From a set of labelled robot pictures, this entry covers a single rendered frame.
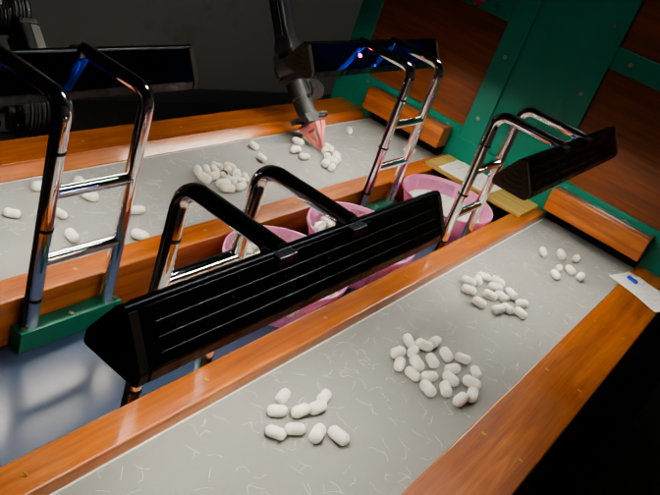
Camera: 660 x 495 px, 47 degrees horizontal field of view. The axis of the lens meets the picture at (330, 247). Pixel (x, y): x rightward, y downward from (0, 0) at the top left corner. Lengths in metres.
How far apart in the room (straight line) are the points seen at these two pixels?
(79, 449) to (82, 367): 0.27
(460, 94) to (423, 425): 1.34
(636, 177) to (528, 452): 1.12
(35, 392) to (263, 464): 0.37
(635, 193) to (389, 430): 1.24
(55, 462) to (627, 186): 1.72
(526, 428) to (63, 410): 0.77
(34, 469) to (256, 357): 0.41
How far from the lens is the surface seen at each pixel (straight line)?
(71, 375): 1.29
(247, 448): 1.15
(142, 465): 1.09
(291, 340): 1.33
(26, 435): 1.19
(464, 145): 2.42
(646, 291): 2.16
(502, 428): 1.36
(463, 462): 1.25
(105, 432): 1.08
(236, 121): 2.14
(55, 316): 1.34
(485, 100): 2.38
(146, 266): 1.45
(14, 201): 1.58
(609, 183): 2.29
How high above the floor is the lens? 1.54
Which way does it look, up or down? 28 degrees down
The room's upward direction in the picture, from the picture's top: 20 degrees clockwise
